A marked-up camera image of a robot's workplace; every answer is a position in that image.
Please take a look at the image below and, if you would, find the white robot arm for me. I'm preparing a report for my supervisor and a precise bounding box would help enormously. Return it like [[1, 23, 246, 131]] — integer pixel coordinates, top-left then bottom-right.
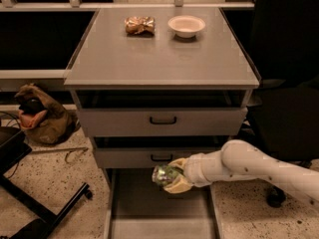
[[163, 139, 319, 210]]

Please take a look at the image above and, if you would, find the white bowl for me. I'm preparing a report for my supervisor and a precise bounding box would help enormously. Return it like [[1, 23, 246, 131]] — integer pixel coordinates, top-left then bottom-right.
[[167, 15, 205, 38]]

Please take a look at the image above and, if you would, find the middle drawer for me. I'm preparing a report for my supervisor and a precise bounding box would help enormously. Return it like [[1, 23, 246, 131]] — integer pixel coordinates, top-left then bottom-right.
[[93, 135, 228, 168]]

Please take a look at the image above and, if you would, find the strap on floor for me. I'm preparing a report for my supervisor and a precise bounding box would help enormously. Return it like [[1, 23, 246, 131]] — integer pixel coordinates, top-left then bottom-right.
[[29, 146, 90, 164]]

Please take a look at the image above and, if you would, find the brown bag on floor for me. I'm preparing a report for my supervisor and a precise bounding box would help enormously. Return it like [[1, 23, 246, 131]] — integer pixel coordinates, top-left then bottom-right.
[[14, 84, 76, 144]]

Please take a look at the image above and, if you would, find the black office chair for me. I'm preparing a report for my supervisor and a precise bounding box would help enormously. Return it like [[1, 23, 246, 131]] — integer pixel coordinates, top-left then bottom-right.
[[225, 0, 319, 209]]

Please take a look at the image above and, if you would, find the grey drawer cabinet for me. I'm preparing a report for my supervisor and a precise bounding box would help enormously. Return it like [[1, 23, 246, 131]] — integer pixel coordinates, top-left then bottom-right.
[[63, 6, 260, 239]]

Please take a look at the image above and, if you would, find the drawer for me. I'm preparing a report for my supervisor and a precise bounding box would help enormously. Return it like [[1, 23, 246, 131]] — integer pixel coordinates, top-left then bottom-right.
[[70, 90, 253, 138], [93, 135, 228, 168], [104, 168, 220, 239]]

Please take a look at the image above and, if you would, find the crushed green can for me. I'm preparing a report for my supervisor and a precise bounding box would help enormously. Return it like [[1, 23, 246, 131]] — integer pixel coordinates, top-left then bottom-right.
[[152, 164, 182, 187]]

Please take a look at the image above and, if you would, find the bottom drawer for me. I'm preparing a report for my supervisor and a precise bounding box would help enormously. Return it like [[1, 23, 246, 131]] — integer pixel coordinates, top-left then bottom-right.
[[104, 168, 220, 239]]

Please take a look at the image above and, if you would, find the top drawer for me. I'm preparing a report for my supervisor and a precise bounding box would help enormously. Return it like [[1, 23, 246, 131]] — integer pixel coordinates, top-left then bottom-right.
[[70, 90, 253, 138]]

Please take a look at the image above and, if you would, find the black stand base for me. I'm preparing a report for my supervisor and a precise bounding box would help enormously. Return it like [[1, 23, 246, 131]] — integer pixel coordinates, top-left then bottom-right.
[[0, 126, 93, 239]]

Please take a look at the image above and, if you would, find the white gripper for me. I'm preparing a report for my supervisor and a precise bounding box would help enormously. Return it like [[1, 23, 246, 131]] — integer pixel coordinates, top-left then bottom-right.
[[163, 153, 213, 194]]

